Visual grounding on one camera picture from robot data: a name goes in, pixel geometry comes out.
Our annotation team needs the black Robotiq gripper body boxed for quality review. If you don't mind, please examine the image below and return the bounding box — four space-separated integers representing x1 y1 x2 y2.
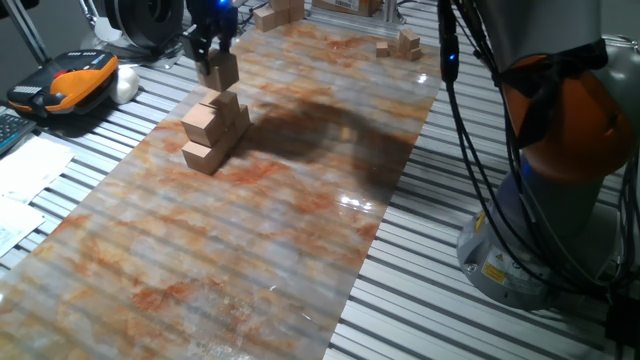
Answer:
185 0 240 41

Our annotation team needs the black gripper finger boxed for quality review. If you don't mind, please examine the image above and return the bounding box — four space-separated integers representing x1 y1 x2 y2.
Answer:
181 25 214 77
217 22 238 55

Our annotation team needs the black sleeved forearm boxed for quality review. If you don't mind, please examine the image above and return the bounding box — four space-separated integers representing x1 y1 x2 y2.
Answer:
0 0 40 20

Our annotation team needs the black round machine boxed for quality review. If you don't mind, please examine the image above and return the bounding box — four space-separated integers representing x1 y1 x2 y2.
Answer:
103 0 187 51

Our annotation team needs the white rounded object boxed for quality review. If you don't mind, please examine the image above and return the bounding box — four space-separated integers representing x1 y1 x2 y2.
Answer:
109 65 141 105

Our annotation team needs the thin metal tripod leg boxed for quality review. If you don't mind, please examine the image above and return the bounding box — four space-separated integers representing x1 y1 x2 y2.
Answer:
78 0 109 49

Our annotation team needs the brown cardboard box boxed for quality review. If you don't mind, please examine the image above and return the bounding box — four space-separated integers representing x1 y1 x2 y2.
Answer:
312 0 384 18

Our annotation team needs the orange black teach pendant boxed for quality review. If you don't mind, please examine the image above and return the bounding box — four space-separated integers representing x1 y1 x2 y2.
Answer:
6 49 120 119

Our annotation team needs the grey metal stand bar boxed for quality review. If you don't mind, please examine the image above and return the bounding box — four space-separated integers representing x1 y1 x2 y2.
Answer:
4 0 51 66

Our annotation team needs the black keyboard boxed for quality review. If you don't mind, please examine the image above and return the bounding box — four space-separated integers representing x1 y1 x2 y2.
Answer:
0 112 37 156

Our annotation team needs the white paper sheet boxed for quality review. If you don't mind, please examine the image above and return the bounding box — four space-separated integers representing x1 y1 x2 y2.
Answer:
0 195 46 259
0 135 76 204

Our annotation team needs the orange grey marble mat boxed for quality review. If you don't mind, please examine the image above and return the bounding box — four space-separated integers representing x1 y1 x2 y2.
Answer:
0 22 444 360

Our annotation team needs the black cable with blue light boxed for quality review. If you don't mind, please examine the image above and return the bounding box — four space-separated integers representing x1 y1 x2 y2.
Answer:
437 0 616 299

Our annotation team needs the black strap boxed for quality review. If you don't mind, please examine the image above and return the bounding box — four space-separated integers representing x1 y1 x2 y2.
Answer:
502 39 609 149

